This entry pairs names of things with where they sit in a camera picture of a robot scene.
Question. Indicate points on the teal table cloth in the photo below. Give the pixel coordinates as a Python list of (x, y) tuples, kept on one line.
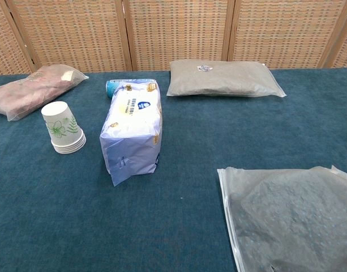
[(63, 212)]

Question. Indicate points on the woven folding screen panel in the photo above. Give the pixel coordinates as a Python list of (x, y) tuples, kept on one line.
[(346, 54), (283, 28), (4, 42), (176, 28), (74, 34)]

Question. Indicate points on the white-blue tissue pack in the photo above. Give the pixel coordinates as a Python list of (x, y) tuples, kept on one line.
[(132, 127)]

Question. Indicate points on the bagged beige clothing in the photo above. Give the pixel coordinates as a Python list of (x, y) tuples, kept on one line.
[(218, 82)]

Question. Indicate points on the blue can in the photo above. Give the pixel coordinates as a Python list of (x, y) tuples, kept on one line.
[(111, 88)]

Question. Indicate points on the bagged pink clothing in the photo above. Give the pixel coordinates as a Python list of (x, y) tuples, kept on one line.
[(34, 90)]

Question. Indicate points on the stack of white paper cups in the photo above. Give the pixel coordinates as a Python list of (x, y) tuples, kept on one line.
[(61, 124)]

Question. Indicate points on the bagged grey clothing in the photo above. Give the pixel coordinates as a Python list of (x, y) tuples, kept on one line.
[(292, 221)]

